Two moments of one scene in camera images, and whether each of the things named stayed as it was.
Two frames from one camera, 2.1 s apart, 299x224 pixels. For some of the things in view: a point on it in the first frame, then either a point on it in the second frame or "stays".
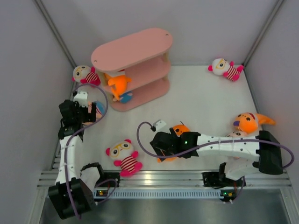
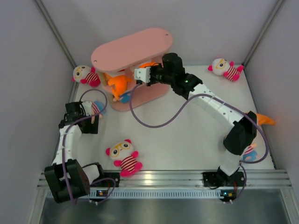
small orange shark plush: [178, 129] -> [147, 65]
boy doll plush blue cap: [100, 109] stays
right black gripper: [160, 152] -> [153, 68]
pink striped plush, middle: [86, 74] stays
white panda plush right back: [221, 66] stays
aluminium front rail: [171, 179] stays
